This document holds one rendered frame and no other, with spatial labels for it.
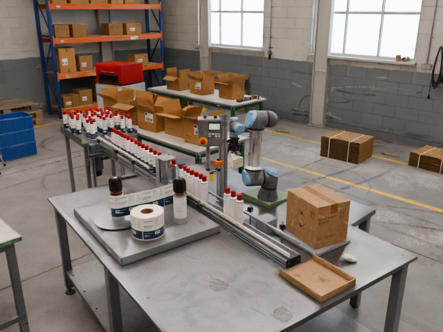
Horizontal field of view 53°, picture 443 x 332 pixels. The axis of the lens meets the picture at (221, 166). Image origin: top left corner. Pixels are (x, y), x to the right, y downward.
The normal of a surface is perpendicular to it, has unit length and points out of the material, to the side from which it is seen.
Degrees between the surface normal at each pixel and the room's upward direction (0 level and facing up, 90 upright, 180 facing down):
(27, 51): 90
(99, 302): 1
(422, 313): 0
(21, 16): 90
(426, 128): 90
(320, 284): 0
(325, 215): 90
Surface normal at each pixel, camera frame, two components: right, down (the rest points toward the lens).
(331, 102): -0.71, 0.24
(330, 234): 0.44, 0.30
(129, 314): 0.01, -0.94
